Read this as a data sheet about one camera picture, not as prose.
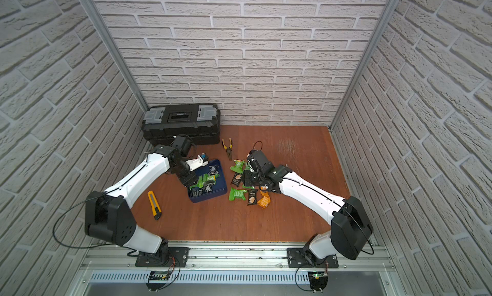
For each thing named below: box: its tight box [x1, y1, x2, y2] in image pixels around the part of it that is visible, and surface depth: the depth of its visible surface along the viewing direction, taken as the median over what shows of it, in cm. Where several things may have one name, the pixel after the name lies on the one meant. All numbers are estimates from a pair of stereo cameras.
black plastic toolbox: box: [141, 103, 222, 146], surface depth 102 cm
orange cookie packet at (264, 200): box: [256, 190, 271, 209], surface depth 89 cm
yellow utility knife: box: [147, 190, 163, 221], surface depth 87 cm
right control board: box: [307, 270, 328, 294], surface depth 71 cm
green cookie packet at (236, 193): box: [228, 187, 248, 202], surface depth 91 cm
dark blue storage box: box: [187, 159, 228, 204], surface depth 94 cm
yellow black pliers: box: [221, 137, 233, 161], surface depth 109 cm
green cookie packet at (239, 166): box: [229, 159, 251, 174], surface depth 102 cm
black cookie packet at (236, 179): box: [230, 172, 243, 188], surface depth 97 cm
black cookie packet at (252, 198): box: [247, 189, 259, 206], surface depth 90 cm
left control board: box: [146, 270, 172, 293], surface depth 72 cm
